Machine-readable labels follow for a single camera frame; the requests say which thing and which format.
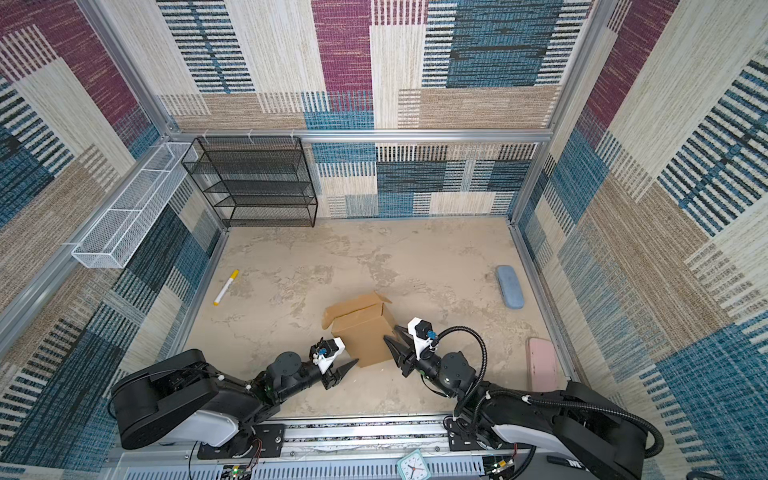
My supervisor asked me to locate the brown cardboard box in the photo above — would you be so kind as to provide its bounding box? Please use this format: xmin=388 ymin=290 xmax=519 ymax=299
xmin=322 ymin=291 xmax=397 ymax=368

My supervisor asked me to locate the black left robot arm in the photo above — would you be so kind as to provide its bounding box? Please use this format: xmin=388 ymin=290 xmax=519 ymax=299
xmin=110 ymin=340 xmax=358 ymax=456

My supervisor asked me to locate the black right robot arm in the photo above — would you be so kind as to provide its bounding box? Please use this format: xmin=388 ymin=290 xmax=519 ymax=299
xmin=383 ymin=320 xmax=664 ymax=479

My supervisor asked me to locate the small teal alarm clock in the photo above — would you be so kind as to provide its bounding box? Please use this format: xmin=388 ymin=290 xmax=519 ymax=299
xmin=396 ymin=450 xmax=432 ymax=480

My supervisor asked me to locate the blue-grey glasses case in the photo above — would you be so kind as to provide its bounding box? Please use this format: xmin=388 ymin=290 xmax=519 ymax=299
xmin=496 ymin=265 xmax=525 ymax=310

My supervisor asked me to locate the pink flat case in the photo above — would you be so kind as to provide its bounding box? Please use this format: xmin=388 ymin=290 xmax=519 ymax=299
xmin=527 ymin=338 xmax=559 ymax=392

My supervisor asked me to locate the yellow-capped white marker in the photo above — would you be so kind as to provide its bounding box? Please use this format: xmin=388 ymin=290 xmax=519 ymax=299
xmin=213 ymin=270 xmax=240 ymax=306

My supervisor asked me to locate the black marker pen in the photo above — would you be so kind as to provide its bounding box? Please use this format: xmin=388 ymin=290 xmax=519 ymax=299
xmin=546 ymin=455 xmax=581 ymax=469

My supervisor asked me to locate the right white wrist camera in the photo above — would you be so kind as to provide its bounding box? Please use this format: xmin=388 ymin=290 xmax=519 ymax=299
xmin=407 ymin=317 xmax=438 ymax=360

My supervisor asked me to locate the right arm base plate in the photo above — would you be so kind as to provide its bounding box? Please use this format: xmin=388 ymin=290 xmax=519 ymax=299
xmin=442 ymin=415 xmax=499 ymax=452

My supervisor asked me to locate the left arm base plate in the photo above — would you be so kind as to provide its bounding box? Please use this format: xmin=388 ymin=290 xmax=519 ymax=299
xmin=196 ymin=424 xmax=286 ymax=460

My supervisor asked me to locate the black wire shelf rack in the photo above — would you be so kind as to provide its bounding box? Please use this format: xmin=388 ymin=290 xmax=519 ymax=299
xmin=181 ymin=136 xmax=318 ymax=228

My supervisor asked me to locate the black corrugated cable conduit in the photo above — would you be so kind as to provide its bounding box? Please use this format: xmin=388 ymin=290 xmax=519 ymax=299
xmin=434 ymin=325 xmax=665 ymax=460

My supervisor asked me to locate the white wire mesh basket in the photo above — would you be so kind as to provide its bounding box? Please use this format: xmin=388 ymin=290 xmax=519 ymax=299
xmin=72 ymin=142 xmax=189 ymax=269

